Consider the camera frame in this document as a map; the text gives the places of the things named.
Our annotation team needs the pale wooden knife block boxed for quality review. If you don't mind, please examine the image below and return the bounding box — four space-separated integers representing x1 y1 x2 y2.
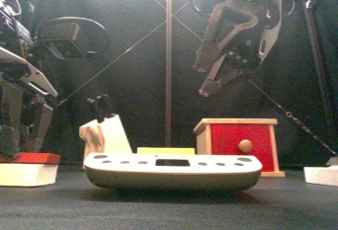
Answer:
78 114 134 169

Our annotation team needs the wooden box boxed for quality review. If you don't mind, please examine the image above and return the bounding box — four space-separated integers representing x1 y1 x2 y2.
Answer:
193 117 286 179

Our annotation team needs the red drawer with wooden knob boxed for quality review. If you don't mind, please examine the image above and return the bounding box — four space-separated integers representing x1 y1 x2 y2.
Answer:
210 123 278 173

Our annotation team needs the yellow toy block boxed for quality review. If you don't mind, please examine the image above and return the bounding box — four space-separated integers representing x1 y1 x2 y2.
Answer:
136 146 197 156

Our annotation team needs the white toy tray with buttons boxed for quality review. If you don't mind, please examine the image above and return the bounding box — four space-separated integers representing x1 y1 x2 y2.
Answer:
83 152 265 192

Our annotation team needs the white toy block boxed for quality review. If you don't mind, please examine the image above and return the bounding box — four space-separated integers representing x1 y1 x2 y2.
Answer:
302 165 338 188

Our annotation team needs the vertical metal frame rod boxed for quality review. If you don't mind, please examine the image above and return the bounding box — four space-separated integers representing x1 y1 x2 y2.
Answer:
164 0 174 148

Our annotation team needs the black toy knife handle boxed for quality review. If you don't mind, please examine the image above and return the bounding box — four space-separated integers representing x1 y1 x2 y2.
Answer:
86 98 106 123
96 94 118 119

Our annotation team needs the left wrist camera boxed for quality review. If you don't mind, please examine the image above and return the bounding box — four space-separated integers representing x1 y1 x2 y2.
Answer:
35 16 110 60

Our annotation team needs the diagonal brace wire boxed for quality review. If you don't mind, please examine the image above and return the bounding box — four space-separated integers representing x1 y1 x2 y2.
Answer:
56 1 193 107
127 0 338 158

